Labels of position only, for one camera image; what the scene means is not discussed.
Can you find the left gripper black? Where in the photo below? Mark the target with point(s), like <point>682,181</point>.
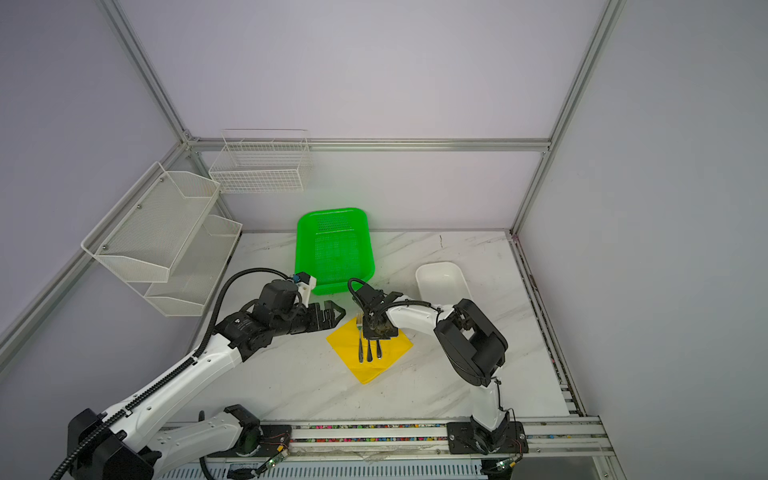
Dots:
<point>316,322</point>

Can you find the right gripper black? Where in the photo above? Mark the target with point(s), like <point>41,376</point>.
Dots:
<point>369,335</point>

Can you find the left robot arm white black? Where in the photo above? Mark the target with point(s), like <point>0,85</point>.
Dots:
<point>94,451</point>

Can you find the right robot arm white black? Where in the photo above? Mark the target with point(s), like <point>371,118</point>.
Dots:
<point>473,345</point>

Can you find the green plastic basket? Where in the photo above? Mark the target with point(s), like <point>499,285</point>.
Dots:
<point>333,246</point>

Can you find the white rectangular dish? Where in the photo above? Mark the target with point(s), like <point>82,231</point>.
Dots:
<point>442,283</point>

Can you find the white mesh two-tier shelf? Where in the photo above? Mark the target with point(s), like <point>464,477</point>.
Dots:
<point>166,241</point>

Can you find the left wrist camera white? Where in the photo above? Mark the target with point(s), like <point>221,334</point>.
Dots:
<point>305,284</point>

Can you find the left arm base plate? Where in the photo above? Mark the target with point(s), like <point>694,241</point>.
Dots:
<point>262,442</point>

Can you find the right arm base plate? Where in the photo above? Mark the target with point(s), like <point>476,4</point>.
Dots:
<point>471,438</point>

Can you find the white wire basket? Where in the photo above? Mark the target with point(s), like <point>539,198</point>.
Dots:
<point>255,161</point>

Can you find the aluminium front rail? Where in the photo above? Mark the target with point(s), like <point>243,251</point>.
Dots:
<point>405,439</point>

